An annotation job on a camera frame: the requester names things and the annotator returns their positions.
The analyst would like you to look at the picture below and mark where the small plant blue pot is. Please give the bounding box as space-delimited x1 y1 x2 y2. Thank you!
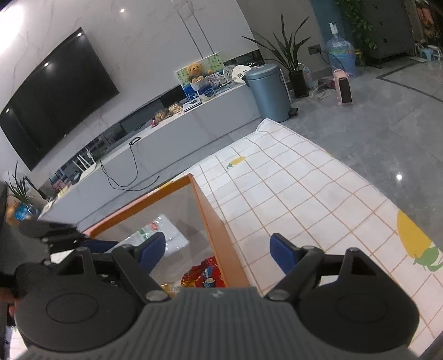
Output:
5 163 40 225

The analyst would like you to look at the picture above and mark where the orange storage box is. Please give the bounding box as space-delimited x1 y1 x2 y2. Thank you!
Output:
86 175 250 295

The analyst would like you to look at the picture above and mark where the white clear snack packet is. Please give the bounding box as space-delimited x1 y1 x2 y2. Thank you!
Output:
116 214 189 256

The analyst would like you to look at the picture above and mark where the potted green plant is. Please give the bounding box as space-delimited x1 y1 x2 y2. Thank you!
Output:
243 14 310 98

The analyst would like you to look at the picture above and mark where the black wall television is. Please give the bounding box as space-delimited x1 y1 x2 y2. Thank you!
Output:
1 28 119 169

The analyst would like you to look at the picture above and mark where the pink space heater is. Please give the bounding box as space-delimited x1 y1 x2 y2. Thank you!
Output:
333 69 353 105

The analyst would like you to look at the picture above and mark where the black power cable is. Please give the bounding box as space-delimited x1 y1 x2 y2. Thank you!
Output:
98 136 161 192

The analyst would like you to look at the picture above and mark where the red chinese snack bag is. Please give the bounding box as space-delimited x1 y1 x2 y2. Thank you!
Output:
181 256 225 289

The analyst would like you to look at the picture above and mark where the grey blue trash bin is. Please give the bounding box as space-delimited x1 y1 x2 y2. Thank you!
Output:
243 64 298 123

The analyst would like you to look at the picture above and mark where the person's hand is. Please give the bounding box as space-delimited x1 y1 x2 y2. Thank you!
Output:
0 288 19 320

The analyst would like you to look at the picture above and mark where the teddy bear toy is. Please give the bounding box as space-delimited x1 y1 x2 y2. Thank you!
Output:
186 62 213 83

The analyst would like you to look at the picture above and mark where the lemon pattern tablecloth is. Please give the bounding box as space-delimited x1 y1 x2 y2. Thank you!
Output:
6 117 443 360

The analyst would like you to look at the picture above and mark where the blue water jug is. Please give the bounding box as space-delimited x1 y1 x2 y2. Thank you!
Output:
326 22 357 77

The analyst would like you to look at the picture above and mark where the grey tv cabinet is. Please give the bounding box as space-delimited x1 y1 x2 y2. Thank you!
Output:
40 85 260 230

